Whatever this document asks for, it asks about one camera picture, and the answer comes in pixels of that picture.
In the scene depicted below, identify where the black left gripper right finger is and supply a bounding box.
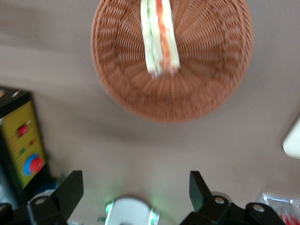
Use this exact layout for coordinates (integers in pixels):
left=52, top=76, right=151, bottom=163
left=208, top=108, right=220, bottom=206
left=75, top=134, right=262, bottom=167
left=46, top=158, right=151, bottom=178
left=180, top=170, right=235, bottom=225

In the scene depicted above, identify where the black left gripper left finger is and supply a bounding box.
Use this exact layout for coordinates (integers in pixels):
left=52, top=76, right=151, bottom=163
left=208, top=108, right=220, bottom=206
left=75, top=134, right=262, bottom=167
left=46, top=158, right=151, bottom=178
left=27, top=170, right=84, bottom=225

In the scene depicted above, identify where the clear plastic container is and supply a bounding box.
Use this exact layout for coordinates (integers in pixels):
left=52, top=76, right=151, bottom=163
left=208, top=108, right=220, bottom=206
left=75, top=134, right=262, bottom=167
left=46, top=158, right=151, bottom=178
left=256, top=191, right=300, bottom=225

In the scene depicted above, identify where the cream plastic tray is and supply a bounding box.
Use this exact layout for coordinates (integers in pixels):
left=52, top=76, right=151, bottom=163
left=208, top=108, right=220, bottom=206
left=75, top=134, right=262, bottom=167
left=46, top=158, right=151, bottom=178
left=282, top=114, right=300, bottom=160

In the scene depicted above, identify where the brown woven wicker basket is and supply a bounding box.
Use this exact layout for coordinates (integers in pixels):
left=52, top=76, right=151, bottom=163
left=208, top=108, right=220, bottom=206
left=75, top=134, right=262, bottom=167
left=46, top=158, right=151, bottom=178
left=90, top=0, right=254, bottom=124

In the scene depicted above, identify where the red cola can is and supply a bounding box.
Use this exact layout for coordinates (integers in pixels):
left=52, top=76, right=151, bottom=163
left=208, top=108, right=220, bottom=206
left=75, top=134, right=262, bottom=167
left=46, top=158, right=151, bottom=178
left=278, top=205, right=300, bottom=225

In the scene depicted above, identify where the triangular sandwich with filling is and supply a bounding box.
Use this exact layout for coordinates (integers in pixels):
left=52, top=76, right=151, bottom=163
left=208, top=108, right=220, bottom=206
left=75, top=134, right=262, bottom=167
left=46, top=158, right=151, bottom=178
left=140, top=0, right=181, bottom=79

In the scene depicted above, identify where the black oven with yellow panel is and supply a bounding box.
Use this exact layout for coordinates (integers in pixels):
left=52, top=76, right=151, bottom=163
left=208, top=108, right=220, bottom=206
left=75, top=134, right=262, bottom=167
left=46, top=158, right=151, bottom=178
left=0, top=86, right=51, bottom=207

